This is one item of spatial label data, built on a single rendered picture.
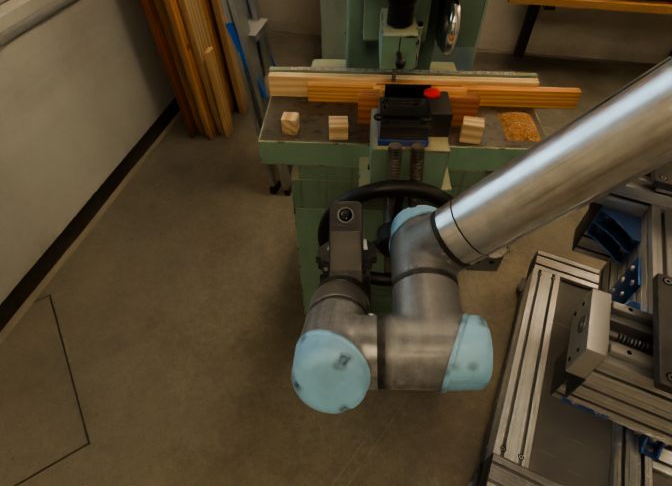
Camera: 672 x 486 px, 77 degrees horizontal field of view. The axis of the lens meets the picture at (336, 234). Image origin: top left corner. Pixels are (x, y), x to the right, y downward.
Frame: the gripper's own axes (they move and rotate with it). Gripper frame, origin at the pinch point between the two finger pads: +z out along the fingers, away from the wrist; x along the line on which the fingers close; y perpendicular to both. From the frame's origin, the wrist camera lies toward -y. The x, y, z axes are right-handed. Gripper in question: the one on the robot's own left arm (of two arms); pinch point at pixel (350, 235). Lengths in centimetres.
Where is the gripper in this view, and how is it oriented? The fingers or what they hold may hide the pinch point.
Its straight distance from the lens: 71.5
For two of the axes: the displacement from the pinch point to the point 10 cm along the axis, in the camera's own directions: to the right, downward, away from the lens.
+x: 9.9, -0.1, -1.0
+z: 1.0, -3.4, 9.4
